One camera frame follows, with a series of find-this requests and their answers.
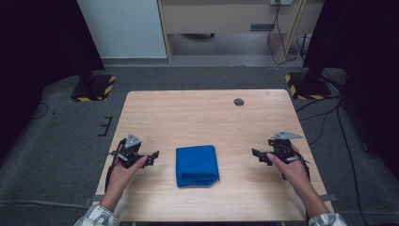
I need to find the light wooden desk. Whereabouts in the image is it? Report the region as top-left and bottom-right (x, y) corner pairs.
(156, 0), (326, 66)

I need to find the hand-held gripper cable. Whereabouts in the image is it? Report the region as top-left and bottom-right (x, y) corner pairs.
(104, 140), (125, 193)
(281, 150), (311, 182)

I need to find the left hand-held gripper cable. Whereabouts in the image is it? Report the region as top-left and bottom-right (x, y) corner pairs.
(104, 140), (125, 193)

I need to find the black stand base striped edge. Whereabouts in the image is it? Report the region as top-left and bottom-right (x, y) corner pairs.
(284, 71), (333, 101)
(70, 70), (118, 103)

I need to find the long black floor cable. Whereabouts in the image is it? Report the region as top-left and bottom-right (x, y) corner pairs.
(335, 99), (365, 226)

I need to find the person's left hand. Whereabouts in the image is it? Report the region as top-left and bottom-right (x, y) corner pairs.
(105, 155), (149, 198)

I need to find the white power strip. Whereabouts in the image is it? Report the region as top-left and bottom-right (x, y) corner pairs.
(269, 0), (295, 7)

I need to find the right hand-held gripper cable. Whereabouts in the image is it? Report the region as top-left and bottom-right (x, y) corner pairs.
(281, 150), (311, 182)

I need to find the blue cloth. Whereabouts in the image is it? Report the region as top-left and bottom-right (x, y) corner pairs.
(175, 144), (221, 189)

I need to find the black power cable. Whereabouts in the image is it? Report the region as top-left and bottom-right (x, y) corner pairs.
(265, 3), (304, 67)

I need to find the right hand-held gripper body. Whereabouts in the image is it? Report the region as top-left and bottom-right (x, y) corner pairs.
(267, 129), (305, 165)

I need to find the person's right hand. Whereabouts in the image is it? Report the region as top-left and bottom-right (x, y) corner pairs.
(265, 143), (311, 191)

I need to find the grey tape piece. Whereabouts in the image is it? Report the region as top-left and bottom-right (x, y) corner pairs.
(319, 193), (340, 202)
(83, 194), (104, 207)

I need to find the white cabinet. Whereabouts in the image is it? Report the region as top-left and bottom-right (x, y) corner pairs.
(76, 0), (168, 60)

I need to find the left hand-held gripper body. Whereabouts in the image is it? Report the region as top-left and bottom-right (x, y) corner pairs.
(109, 132), (147, 170)

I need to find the thin black floor cable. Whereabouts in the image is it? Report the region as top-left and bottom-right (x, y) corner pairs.
(31, 102), (51, 121)

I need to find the black curtain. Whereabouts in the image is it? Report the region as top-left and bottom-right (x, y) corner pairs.
(302, 0), (399, 182)
(0, 0), (106, 159)

